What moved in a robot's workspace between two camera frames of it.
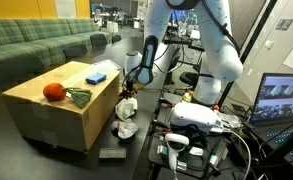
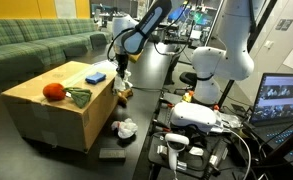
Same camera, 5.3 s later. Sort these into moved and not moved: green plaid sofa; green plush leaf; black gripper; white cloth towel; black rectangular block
Moved: black gripper; white cloth towel
Not moved: green plush leaf; green plaid sofa; black rectangular block
